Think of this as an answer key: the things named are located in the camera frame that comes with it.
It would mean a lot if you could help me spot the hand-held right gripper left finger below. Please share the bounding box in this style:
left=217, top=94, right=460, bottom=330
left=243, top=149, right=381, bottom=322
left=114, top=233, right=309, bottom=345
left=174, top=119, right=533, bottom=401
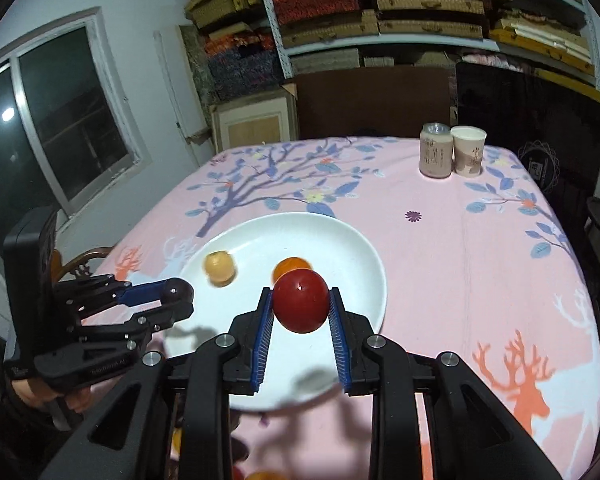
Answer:
left=40, top=287, right=274, bottom=480

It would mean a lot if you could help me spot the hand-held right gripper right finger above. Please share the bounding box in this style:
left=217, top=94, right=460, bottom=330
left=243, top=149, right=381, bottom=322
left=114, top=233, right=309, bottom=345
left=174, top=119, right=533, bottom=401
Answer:
left=328, top=287, right=563, bottom=480

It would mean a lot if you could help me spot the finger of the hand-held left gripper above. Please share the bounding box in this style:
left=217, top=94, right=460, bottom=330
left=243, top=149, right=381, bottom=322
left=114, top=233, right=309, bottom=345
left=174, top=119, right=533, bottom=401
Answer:
left=76, top=301, right=195, bottom=344
left=55, top=274, right=167, bottom=319

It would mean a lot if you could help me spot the white round plate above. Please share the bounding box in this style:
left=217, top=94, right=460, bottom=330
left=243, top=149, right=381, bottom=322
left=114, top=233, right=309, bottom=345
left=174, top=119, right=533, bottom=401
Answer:
left=164, top=212, right=388, bottom=413

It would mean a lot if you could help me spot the person's left hand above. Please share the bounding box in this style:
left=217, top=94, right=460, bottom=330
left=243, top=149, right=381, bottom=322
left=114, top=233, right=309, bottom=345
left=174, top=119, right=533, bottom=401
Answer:
left=7, top=379, right=93, bottom=417

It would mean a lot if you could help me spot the wooden chair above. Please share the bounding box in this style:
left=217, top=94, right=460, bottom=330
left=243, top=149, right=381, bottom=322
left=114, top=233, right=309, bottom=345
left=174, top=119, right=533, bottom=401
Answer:
left=50, top=246, right=117, bottom=301

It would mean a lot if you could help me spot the pale yellow tomato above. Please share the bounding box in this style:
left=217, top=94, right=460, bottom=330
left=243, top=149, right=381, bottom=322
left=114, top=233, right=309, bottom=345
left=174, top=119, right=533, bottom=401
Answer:
left=203, top=250, right=238, bottom=288

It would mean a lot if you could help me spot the pink deer print tablecloth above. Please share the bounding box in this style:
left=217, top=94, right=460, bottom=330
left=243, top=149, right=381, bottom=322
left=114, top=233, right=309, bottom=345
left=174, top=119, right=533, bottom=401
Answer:
left=77, top=136, right=600, bottom=480

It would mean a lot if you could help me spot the white framed window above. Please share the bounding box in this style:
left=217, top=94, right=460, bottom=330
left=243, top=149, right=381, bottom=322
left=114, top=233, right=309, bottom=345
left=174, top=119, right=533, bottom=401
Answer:
left=0, top=7, right=153, bottom=261

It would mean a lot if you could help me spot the wooden framed picture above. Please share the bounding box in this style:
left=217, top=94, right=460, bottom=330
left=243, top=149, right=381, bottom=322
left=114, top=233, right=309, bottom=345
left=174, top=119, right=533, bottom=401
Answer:
left=210, top=85, right=299, bottom=153

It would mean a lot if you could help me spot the beige drink can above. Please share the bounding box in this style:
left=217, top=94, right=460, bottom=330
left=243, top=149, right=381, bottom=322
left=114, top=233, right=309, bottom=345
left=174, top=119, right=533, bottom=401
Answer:
left=419, top=122, right=454, bottom=179

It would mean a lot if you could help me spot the mottled leaning board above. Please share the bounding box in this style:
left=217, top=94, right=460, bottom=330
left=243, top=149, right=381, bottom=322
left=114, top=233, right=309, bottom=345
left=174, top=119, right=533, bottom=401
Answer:
left=179, top=25, right=208, bottom=136

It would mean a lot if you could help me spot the white paper cup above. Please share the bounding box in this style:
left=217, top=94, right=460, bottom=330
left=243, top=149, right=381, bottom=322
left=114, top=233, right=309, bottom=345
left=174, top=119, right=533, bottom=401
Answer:
left=450, top=125, right=488, bottom=178

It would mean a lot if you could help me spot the brown wooden board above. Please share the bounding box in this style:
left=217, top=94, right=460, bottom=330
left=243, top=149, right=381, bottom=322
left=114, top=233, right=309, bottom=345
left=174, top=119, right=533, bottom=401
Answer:
left=295, top=65, right=453, bottom=141

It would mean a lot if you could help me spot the pile of assorted patterned boxes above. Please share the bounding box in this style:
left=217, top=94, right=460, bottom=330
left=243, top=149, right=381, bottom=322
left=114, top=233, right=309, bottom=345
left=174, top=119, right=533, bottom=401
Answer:
left=182, top=0, right=286, bottom=103

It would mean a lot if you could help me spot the white metal shelving rack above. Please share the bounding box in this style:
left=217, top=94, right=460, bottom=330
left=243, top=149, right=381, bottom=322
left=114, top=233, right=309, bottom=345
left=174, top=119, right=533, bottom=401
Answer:
left=252, top=0, right=600, bottom=83

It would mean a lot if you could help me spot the black glossy panel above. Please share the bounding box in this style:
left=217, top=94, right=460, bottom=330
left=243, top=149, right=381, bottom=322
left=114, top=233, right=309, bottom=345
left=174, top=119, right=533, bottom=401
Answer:
left=452, top=62, right=600, bottom=198

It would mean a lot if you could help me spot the thick red patterned box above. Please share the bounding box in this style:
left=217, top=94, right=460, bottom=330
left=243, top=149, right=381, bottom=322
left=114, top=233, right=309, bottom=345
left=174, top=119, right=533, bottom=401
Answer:
left=272, top=0, right=359, bottom=26

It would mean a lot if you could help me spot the shelf of stacked boxes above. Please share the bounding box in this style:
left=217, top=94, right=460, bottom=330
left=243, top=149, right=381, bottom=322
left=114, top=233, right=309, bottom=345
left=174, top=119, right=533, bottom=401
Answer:
left=260, top=0, right=600, bottom=91

